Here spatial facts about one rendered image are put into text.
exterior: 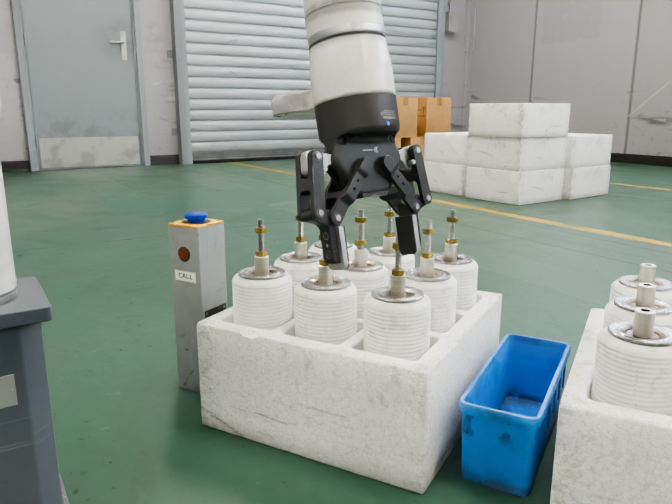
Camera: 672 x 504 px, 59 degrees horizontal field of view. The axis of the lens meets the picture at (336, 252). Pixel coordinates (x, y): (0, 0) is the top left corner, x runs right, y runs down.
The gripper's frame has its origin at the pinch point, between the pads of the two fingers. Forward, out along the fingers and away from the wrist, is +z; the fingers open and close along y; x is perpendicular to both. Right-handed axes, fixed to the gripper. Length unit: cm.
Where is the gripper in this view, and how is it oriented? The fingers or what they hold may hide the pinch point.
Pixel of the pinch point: (376, 255)
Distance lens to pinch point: 55.5
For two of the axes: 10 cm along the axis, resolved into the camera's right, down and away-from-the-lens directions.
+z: 1.4, 9.9, 0.6
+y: 7.5, -1.5, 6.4
